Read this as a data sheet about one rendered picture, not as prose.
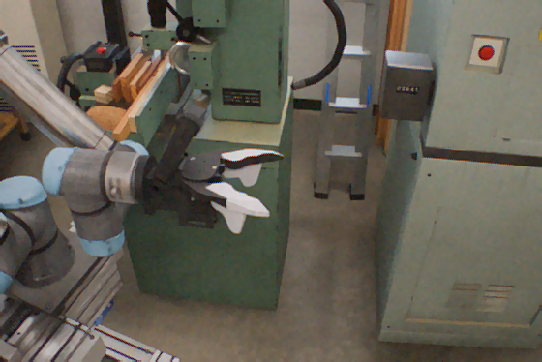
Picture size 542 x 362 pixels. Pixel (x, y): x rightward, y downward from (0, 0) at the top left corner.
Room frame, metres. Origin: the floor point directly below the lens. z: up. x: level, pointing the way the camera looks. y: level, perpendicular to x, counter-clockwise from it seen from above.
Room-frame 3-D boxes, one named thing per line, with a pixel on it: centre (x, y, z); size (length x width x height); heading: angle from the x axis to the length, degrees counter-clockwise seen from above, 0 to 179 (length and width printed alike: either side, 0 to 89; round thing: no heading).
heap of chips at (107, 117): (1.24, 0.48, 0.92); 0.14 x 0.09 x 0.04; 82
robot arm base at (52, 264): (0.76, 0.53, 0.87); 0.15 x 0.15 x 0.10
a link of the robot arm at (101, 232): (0.61, 0.28, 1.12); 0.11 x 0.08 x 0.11; 172
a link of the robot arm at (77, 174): (0.59, 0.28, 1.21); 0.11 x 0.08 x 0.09; 82
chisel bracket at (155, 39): (1.51, 0.33, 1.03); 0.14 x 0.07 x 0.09; 82
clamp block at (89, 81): (1.50, 0.55, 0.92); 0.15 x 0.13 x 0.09; 172
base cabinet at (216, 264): (1.50, 0.23, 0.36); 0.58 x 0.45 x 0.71; 82
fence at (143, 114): (1.47, 0.32, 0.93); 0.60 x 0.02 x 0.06; 172
